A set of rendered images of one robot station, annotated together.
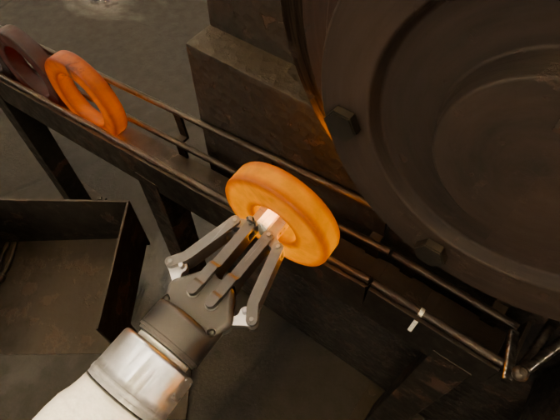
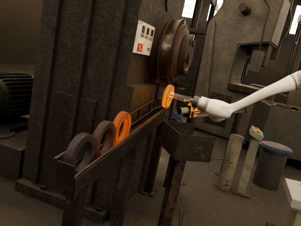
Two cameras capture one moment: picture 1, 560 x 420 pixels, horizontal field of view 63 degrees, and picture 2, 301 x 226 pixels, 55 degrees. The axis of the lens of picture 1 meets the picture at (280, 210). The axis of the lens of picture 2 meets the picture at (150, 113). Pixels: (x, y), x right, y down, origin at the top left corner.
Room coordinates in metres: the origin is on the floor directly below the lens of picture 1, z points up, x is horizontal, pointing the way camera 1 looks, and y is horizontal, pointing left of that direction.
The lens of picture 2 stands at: (1.03, 1.75, 1.07)
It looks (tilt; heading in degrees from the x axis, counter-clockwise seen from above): 11 degrees down; 250
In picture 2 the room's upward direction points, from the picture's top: 11 degrees clockwise
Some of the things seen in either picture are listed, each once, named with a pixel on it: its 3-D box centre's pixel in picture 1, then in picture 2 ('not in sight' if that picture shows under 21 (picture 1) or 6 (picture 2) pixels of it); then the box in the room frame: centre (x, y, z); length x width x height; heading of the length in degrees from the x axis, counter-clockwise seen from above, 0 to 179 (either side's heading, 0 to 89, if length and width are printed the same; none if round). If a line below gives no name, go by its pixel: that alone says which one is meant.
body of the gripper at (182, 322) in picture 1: (193, 314); (191, 100); (0.17, 0.09, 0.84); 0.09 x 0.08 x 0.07; 144
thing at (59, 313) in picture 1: (104, 337); (174, 188); (0.30, 0.37, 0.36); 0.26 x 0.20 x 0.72; 89
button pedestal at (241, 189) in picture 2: not in sight; (249, 161); (-0.75, -0.32, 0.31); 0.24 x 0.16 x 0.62; 54
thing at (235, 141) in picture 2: not in sight; (230, 162); (-0.60, -0.39, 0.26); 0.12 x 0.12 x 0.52
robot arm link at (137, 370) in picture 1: (145, 372); (203, 104); (0.11, 0.13, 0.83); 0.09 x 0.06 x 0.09; 54
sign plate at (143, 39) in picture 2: not in sight; (144, 39); (0.53, 0.00, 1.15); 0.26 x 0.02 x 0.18; 54
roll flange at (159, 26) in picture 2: not in sight; (162, 50); (0.31, -0.25, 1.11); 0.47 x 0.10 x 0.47; 54
